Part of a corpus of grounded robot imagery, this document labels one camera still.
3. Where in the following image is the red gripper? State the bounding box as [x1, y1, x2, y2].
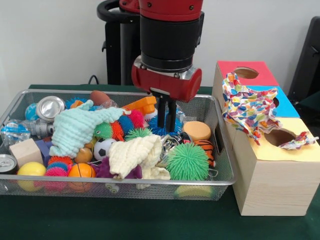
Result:
[131, 56, 203, 135]

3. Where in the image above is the polka-dot cloth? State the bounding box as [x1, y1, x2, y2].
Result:
[221, 72, 284, 146]

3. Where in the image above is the white patterned cloth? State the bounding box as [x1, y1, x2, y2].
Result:
[279, 131, 319, 151]

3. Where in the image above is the clear mesh bin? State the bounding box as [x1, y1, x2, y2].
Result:
[0, 89, 238, 202]

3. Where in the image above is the wooden box with three holes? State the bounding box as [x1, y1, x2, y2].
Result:
[211, 60, 320, 217]

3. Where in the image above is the blue spiky ball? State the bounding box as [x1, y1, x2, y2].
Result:
[148, 114, 183, 137]

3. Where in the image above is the orange plastic toy brick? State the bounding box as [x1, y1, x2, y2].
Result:
[122, 95, 158, 117]

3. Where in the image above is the tan round wooden block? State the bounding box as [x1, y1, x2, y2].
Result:
[182, 121, 212, 142]

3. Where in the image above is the green spiky ball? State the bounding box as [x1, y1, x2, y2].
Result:
[165, 143, 210, 182]

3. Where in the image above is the cream yellow cloth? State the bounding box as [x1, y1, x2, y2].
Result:
[108, 134, 171, 181]

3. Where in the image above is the small soccer ball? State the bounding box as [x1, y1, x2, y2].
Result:
[93, 138, 117, 162]

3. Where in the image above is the mint green cloth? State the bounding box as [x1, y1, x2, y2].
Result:
[49, 100, 126, 159]

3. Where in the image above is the small orange basketball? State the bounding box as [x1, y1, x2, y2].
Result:
[68, 163, 96, 192]

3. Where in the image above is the dark green tablecloth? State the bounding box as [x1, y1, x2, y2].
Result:
[0, 84, 320, 240]

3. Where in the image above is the silver drink can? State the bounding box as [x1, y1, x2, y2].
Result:
[36, 96, 66, 123]

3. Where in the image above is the pink spiky ball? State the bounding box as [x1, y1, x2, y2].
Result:
[45, 161, 70, 178]

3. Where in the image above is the black upright panel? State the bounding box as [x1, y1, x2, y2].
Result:
[287, 16, 320, 108]

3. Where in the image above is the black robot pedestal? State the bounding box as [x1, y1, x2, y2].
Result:
[97, 0, 206, 86]

